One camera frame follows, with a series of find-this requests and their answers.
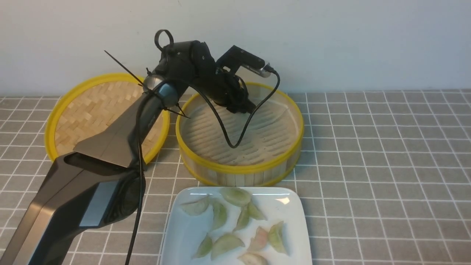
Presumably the bamboo steamer basket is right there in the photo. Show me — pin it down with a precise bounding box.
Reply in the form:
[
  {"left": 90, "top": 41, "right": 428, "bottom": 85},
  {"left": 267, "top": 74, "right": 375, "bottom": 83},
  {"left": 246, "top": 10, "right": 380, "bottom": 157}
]
[{"left": 176, "top": 89, "right": 304, "bottom": 187}]

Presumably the small green dumpling right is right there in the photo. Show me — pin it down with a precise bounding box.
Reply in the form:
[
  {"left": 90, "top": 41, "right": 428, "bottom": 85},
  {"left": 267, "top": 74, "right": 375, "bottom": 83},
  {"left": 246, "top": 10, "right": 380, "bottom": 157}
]
[{"left": 247, "top": 202, "right": 266, "bottom": 221}]

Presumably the pale steamed dumpling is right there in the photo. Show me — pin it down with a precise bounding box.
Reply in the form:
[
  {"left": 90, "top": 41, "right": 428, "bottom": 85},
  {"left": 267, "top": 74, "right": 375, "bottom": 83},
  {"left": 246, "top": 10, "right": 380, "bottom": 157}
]
[{"left": 180, "top": 195, "right": 210, "bottom": 216}]

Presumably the large pale green dumpling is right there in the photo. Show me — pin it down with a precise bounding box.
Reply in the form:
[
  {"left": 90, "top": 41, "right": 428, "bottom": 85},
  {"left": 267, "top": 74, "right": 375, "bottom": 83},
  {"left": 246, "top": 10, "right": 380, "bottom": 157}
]
[{"left": 210, "top": 198, "right": 227, "bottom": 232}]

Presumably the small green dumpling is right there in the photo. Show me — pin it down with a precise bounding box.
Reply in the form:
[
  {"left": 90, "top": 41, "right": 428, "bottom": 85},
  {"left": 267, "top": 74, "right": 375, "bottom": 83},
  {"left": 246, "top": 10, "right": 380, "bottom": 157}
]
[
  {"left": 247, "top": 202, "right": 266, "bottom": 221},
  {"left": 233, "top": 205, "right": 250, "bottom": 232}
]

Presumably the pink dumpling bottom edge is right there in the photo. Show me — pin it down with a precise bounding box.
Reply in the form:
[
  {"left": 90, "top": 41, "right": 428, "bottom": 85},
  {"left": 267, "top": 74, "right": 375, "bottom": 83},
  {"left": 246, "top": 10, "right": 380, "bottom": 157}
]
[{"left": 237, "top": 252, "right": 269, "bottom": 265}]

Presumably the green dumpling lower centre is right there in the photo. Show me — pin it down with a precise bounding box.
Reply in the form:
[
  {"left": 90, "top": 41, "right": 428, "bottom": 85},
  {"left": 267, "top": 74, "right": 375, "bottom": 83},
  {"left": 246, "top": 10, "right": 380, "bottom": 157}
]
[{"left": 210, "top": 233, "right": 245, "bottom": 261}]

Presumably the woven bamboo steamer lid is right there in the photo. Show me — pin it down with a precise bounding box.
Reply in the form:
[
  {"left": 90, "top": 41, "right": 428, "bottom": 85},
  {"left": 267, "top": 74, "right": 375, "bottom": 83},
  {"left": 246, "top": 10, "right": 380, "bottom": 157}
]
[{"left": 44, "top": 73, "right": 170, "bottom": 167}]

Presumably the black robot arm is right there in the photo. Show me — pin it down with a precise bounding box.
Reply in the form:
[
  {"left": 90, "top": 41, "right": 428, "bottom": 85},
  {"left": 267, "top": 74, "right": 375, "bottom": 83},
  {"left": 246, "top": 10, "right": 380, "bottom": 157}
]
[{"left": 1, "top": 40, "right": 266, "bottom": 265}]

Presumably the green dumpling plate top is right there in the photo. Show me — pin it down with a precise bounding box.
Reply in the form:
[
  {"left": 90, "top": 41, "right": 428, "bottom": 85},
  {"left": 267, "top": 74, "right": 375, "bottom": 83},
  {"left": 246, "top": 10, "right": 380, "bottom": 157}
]
[{"left": 220, "top": 187, "right": 252, "bottom": 207}]

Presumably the green dumpling lower right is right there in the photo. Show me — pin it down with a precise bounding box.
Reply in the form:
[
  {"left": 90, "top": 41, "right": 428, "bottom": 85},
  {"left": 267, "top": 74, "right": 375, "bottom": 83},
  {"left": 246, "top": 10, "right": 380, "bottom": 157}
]
[{"left": 268, "top": 221, "right": 288, "bottom": 255}]

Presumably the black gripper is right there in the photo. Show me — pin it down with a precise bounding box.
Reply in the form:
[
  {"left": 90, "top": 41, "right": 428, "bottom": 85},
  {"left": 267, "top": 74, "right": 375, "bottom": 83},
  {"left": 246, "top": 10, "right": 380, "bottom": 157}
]
[{"left": 199, "top": 70, "right": 256, "bottom": 114}]

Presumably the pink steamed dumpling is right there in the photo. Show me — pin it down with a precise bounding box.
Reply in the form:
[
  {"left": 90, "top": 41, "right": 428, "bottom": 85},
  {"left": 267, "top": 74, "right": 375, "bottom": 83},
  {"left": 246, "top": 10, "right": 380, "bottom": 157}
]
[{"left": 247, "top": 226, "right": 269, "bottom": 252}]

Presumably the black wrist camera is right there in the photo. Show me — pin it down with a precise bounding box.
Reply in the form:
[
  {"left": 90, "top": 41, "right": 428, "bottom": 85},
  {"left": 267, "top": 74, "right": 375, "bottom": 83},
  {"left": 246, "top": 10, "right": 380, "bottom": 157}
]
[{"left": 216, "top": 45, "right": 274, "bottom": 78}]

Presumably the green dumpling lower left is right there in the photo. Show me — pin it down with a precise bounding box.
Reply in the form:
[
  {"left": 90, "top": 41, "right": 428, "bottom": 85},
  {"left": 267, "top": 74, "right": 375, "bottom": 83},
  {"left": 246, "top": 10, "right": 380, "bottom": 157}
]
[{"left": 192, "top": 233, "right": 213, "bottom": 259}]

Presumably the white square plate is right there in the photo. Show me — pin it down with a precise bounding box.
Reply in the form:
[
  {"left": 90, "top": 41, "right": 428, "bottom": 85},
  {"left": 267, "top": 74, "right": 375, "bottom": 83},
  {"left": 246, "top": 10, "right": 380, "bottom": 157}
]
[{"left": 160, "top": 187, "right": 312, "bottom": 265}]

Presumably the small green dumpling centre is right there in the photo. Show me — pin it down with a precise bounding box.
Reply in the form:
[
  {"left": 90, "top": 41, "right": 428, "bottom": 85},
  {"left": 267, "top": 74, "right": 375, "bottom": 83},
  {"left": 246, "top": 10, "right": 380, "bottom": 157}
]
[{"left": 233, "top": 205, "right": 250, "bottom": 232}]

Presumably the grey checked tablecloth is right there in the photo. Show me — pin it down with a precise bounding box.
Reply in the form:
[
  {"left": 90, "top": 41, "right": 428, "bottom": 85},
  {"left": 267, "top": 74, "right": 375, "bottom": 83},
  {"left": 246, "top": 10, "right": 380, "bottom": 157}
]
[{"left": 0, "top": 90, "right": 471, "bottom": 265}]

